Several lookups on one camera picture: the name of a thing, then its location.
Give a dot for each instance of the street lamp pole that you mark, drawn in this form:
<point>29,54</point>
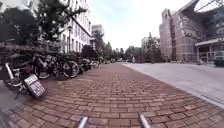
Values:
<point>69,38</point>

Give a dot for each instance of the brown brick building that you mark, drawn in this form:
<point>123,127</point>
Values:
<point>180,33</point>

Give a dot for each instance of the red brick path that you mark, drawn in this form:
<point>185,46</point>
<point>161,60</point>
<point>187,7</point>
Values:
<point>113,90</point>

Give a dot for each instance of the grey paved road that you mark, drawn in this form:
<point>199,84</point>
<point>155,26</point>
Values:
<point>186,75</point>

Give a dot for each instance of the dark hedge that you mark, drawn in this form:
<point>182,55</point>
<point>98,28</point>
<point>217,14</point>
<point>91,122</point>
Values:
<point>16,36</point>

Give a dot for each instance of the distant pale building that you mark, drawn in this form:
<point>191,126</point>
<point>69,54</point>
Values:
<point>97,30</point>

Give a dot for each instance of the row of parked bicycles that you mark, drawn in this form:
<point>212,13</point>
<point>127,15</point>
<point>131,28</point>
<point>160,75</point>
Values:
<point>53,66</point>

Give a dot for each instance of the row of trees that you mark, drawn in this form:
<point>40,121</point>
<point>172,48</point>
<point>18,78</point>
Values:
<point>103,46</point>

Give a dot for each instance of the robot's own part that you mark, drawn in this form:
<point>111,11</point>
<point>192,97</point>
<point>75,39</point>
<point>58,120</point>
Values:
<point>144,122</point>
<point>82,122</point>

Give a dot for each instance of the white multi-storey building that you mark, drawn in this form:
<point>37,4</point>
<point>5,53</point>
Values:
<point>78,30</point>

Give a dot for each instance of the large green tree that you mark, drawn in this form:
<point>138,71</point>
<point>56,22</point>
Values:
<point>55,16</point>

